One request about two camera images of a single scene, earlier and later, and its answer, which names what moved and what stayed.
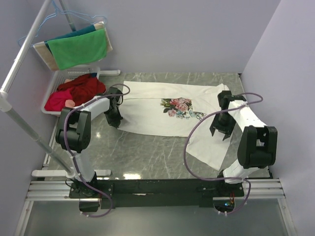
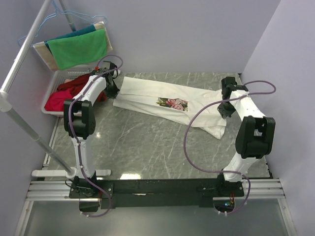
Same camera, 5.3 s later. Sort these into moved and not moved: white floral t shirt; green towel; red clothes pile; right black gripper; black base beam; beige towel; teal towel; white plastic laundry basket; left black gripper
Moved: left black gripper; white floral t shirt; right black gripper
Not moved: green towel; black base beam; beige towel; teal towel; red clothes pile; white plastic laundry basket
